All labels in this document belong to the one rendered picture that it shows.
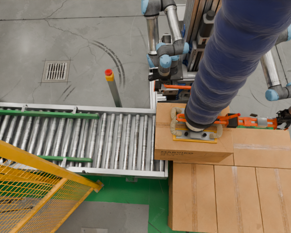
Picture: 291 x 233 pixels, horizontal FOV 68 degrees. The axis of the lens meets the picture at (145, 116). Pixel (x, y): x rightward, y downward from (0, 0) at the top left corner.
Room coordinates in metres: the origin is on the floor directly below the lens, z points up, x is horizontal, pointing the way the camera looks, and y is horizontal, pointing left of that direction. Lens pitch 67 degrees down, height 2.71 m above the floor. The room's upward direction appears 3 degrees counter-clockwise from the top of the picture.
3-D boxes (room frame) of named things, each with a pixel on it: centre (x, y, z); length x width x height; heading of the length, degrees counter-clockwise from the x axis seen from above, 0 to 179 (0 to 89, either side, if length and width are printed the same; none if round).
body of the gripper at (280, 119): (0.52, -0.95, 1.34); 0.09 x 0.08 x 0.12; 83
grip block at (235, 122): (0.56, -0.64, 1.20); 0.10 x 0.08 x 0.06; 173
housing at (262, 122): (0.53, -0.85, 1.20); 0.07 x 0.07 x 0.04; 83
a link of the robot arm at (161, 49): (0.98, -0.15, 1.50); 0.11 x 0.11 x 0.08; 8
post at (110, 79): (1.15, 0.32, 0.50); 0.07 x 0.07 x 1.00; 84
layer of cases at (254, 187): (0.23, -0.83, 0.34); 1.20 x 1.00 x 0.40; 84
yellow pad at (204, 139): (0.49, -0.38, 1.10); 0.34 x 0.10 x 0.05; 83
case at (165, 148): (0.57, -0.38, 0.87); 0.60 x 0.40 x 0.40; 84
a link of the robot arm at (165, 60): (0.88, -0.15, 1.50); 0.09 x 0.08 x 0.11; 8
